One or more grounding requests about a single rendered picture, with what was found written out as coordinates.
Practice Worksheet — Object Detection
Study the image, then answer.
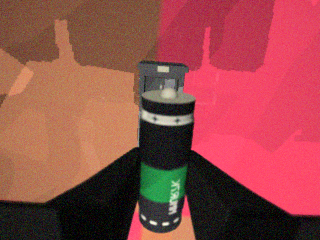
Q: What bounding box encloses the black and green battery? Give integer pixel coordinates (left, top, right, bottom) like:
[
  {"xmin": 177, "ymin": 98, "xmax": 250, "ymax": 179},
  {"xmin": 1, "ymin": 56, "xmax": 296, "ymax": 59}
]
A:
[{"xmin": 138, "ymin": 87, "xmax": 196, "ymax": 234}]

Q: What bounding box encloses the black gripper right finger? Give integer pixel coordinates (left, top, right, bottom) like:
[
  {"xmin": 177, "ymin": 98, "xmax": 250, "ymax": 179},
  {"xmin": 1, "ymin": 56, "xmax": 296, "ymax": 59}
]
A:
[{"xmin": 185, "ymin": 150, "xmax": 320, "ymax": 240}]

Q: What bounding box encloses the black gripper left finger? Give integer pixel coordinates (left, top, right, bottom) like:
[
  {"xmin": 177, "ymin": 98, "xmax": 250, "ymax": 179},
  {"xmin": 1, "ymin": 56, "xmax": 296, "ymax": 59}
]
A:
[{"xmin": 0, "ymin": 147, "xmax": 141, "ymax": 240}]

